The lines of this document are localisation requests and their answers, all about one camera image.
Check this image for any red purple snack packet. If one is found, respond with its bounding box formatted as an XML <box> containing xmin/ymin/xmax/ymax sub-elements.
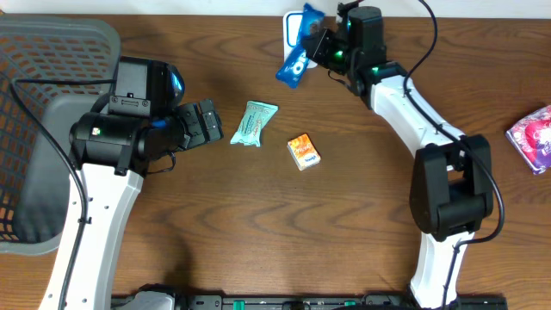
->
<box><xmin>505</xmin><ymin>105</ymin><xmax>550</xmax><ymax>175</ymax></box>

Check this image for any grey plastic basket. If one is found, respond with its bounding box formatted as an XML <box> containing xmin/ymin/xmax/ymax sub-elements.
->
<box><xmin>1</xmin><ymin>15</ymin><xmax>121</xmax><ymax>256</ymax></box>

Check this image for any orange tissue pack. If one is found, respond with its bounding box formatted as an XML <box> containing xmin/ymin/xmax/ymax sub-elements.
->
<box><xmin>287</xmin><ymin>133</ymin><xmax>321</xmax><ymax>171</ymax></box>

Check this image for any teal wipes packet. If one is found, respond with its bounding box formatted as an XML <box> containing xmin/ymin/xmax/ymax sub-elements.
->
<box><xmin>230</xmin><ymin>101</ymin><xmax>279</xmax><ymax>147</ymax></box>

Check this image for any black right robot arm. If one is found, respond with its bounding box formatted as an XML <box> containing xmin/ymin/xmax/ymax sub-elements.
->
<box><xmin>300</xmin><ymin>29</ymin><xmax>503</xmax><ymax>309</ymax></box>

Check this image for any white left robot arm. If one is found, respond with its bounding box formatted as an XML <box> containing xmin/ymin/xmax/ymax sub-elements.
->
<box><xmin>40</xmin><ymin>99</ymin><xmax>223</xmax><ymax>309</ymax></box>

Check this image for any blue Oreo packet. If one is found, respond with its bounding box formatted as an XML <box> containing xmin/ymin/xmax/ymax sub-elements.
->
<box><xmin>275</xmin><ymin>3</ymin><xmax>325</xmax><ymax>89</ymax></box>

